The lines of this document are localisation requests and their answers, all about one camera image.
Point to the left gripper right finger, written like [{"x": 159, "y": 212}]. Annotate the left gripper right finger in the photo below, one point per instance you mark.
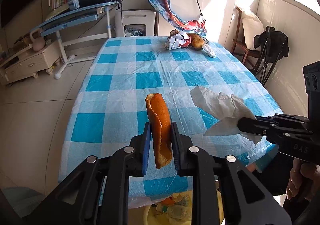
[{"x": 176, "y": 147}]

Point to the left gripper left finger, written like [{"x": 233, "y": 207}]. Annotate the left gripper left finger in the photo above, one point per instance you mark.
[{"x": 146, "y": 147}]

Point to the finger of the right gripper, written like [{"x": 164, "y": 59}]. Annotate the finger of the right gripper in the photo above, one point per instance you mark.
[{"x": 260, "y": 126}]

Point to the orange peel piece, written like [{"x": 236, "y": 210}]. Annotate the orange peel piece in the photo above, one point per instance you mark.
[
  {"x": 159, "y": 119},
  {"x": 168, "y": 201}
]

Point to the white tissue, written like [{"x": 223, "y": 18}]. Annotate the white tissue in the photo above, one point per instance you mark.
[{"x": 227, "y": 109}]

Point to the red white snack bag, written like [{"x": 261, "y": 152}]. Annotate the red white snack bag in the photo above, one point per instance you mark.
[{"x": 177, "y": 39}]

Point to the clear plastic water bottle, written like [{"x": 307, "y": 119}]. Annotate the clear plastic water bottle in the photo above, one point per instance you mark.
[{"x": 178, "y": 212}]

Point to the yellow plastic trash basin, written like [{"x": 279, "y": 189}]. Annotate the yellow plastic trash basin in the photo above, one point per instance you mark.
[{"x": 152, "y": 216}]

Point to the person's right hand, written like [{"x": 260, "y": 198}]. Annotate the person's right hand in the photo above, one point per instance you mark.
[{"x": 298, "y": 172}]

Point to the blue checkered tablecloth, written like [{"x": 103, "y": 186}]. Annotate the blue checkered tablecloth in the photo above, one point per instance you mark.
[{"x": 110, "y": 107}]

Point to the black folding chair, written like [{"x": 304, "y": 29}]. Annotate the black folding chair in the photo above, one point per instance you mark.
[{"x": 274, "y": 46}]

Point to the wooden chair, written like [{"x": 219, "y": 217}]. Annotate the wooden chair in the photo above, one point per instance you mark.
[{"x": 248, "y": 56}]

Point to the white cushion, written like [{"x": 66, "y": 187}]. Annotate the white cushion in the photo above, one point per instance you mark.
[{"x": 252, "y": 27}]

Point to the white air purifier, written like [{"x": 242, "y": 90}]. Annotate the white air purifier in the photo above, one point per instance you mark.
[{"x": 133, "y": 23}]

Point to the blue study desk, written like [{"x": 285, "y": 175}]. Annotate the blue study desk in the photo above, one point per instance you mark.
[{"x": 71, "y": 19}]

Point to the colourful hanging kite bag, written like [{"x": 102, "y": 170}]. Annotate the colourful hanging kite bag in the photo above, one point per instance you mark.
[{"x": 184, "y": 15}]

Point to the white tv cabinet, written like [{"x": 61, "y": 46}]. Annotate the white tv cabinet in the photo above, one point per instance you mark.
[{"x": 27, "y": 63}]

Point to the pink kettlebell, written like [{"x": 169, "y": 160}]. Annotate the pink kettlebell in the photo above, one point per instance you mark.
[{"x": 37, "y": 39}]

